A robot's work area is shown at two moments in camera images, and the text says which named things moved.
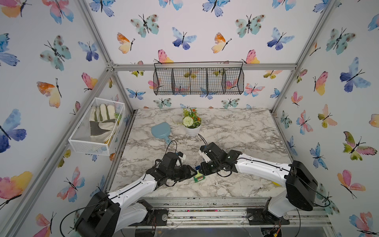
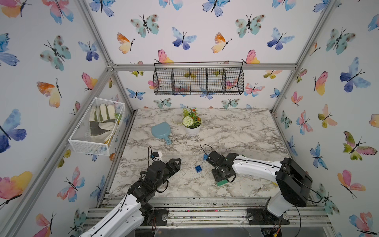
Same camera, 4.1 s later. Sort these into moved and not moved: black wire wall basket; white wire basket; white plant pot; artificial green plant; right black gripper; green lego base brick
Moved: green lego base brick; right black gripper
Not moved: white plant pot; black wire wall basket; white wire basket; artificial green plant
